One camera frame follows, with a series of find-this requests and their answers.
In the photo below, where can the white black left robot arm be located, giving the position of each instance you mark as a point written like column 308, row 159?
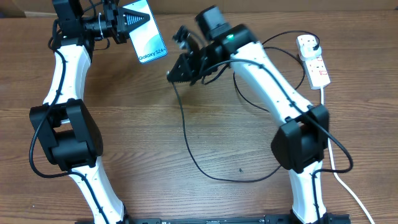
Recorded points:
column 67, row 141

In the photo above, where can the white power strip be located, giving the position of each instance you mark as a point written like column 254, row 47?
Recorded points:
column 317, row 73

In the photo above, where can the blue Galaxy smartphone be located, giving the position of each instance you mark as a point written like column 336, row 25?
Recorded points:
column 146, row 39

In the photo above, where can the white USB charger plug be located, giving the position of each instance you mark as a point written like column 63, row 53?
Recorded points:
column 306, row 44

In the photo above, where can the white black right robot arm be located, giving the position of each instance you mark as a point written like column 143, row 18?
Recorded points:
column 301, row 138

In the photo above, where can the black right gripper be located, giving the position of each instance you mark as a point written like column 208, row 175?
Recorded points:
column 187, row 64

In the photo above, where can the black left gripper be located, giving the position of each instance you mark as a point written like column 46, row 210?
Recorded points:
column 116, row 18

